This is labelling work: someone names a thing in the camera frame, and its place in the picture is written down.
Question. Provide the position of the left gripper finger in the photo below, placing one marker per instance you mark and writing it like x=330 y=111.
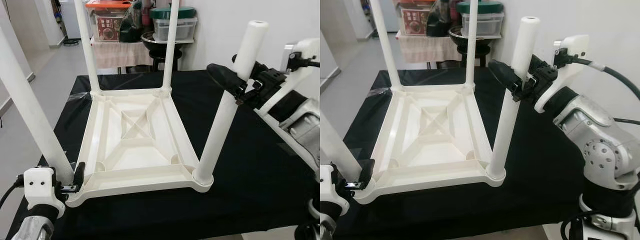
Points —
x=368 y=171
x=80 y=174

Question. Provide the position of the black round stool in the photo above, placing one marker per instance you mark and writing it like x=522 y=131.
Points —
x=481 y=52
x=159 y=57

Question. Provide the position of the clear container green lid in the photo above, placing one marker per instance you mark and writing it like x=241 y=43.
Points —
x=490 y=22
x=187 y=27

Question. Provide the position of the white plastic table top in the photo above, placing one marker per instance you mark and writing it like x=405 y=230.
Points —
x=435 y=130
x=140 y=135

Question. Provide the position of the clear tape patch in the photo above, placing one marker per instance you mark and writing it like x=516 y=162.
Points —
x=378 y=93
x=77 y=97

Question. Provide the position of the black plastic bag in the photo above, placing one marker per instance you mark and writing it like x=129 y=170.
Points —
x=131 y=27
x=440 y=22

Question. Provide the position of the black tablecloth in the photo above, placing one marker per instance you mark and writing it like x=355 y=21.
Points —
x=540 y=165
x=250 y=175

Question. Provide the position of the red print box orange lid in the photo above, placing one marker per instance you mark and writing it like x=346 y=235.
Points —
x=415 y=20
x=107 y=25

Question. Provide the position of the small black floor object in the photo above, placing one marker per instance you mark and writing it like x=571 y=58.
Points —
x=71 y=42

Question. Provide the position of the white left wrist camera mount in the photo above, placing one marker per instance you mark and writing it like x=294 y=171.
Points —
x=330 y=185
x=37 y=185

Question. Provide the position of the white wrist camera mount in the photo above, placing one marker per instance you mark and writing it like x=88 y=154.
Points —
x=37 y=185
x=570 y=60
x=305 y=50
x=330 y=185

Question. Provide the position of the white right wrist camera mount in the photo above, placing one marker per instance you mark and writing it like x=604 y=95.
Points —
x=570 y=60
x=305 y=50

